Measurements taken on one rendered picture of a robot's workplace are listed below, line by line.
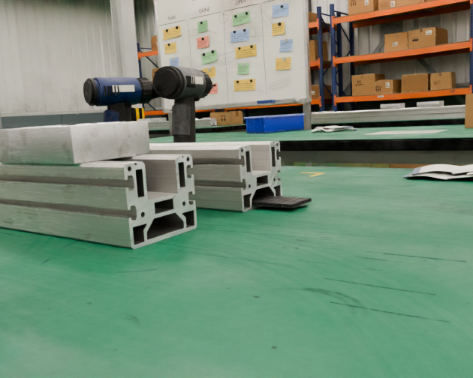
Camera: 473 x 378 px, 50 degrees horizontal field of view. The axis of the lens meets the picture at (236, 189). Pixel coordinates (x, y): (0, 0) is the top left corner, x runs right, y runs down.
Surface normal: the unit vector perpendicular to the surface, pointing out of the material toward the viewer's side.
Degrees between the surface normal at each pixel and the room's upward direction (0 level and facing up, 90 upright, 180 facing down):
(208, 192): 90
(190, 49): 90
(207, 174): 90
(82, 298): 0
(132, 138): 90
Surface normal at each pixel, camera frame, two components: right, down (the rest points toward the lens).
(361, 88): -0.61, 0.17
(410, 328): -0.06, -0.99
